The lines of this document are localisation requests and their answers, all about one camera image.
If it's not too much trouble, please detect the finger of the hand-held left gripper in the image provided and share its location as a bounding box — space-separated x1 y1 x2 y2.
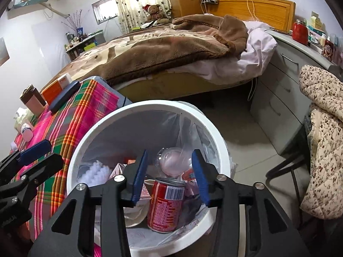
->
0 154 64 209
0 140 51 177

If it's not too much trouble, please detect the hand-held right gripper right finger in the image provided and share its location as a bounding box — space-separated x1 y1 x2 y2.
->
191 149 303 257

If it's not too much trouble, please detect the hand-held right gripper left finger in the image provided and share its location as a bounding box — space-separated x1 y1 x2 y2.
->
28 149 149 257

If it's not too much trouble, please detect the clear plastic cup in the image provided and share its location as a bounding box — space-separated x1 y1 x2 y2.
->
155 147 193 178

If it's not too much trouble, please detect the red can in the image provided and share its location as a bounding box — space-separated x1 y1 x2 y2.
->
147 177 186 233

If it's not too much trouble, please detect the white foam net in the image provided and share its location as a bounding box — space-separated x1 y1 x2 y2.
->
78 160 113 188

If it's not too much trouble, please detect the white trash bin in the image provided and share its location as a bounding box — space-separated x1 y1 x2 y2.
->
66 100 231 252

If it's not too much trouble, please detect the white labelled bottle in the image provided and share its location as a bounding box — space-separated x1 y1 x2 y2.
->
20 122 35 142

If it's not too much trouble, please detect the tissue pack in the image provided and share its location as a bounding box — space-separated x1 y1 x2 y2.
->
13 107 35 133

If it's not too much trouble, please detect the plaid tablecloth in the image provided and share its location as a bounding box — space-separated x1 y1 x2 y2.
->
12 78 120 257

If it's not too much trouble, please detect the beige mug with brown lid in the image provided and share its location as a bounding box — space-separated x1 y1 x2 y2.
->
19 84 47 115

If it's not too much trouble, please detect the orange and white box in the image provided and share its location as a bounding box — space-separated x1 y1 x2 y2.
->
41 73 73 105

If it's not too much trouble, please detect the blue glasses case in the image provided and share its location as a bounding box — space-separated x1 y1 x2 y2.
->
49 81 81 113

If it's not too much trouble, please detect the black metal chair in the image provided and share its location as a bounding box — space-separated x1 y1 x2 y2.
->
265 107 317 228

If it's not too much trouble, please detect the shelf table with bottles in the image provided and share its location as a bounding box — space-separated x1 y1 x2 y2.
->
66 29 106 59

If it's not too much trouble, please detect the grey dresser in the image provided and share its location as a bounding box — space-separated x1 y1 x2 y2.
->
249 29 341 156

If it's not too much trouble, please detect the floral quilted jacket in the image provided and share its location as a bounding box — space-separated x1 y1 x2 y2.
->
299 64 343 220

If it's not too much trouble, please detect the patterned brown blanket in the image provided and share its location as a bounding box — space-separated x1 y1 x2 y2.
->
40 24 242 86

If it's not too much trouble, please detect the pale pink sheet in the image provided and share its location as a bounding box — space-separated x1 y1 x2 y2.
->
166 21 278 86

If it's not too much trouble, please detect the vase of flower branches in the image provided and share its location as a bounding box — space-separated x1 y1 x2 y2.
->
62 9 83 35

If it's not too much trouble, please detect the brown fleece blanket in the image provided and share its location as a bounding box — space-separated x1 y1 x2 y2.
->
171 14 248 57

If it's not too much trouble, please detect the window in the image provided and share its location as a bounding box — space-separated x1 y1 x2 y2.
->
92 0 118 24

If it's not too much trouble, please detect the teddy bear with red hat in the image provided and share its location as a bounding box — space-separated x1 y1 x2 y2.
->
143 4 170 24

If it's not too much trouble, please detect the red thermos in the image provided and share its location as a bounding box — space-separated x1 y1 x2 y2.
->
292 19 308 45

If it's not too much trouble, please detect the heart print curtain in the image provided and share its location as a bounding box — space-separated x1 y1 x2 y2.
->
108 0 172 33

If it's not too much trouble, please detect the bed with brown blanket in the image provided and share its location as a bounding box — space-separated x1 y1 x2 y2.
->
113 0 295 103

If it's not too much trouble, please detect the red cartoon print jar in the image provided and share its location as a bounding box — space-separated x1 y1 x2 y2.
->
323 39 335 61

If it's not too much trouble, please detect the stack of small boxes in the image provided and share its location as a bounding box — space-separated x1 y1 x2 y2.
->
308 11 326 46

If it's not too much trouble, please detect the white cable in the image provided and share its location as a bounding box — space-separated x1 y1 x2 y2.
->
247 0 259 22

